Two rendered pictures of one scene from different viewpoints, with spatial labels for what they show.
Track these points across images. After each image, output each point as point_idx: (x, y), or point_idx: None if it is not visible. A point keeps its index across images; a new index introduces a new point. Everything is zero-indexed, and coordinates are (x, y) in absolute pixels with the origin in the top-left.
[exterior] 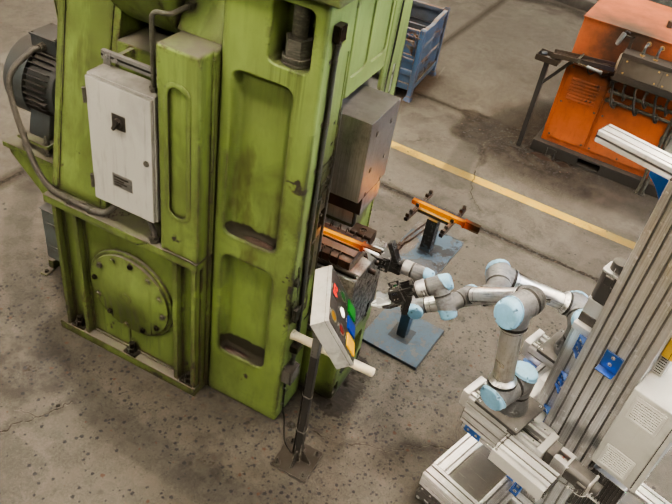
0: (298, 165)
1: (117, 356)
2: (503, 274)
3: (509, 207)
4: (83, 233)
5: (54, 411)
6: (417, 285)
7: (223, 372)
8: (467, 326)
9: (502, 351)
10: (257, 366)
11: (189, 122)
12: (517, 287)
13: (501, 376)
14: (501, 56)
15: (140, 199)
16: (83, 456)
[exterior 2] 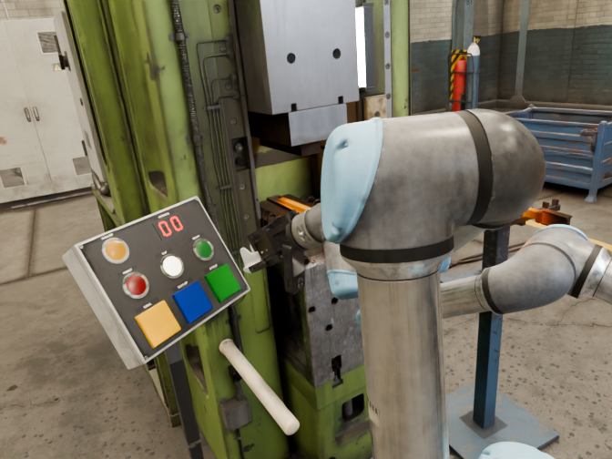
0: (141, 24)
1: (144, 368)
2: (552, 242)
3: None
4: (113, 223)
5: (47, 403)
6: (295, 218)
7: (196, 401)
8: (608, 439)
9: (364, 351)
10: (208, 394)
11: (70, 14)
12: None
13: (380, 458)
14: None
15: (94, 154)
16: (20, 457)
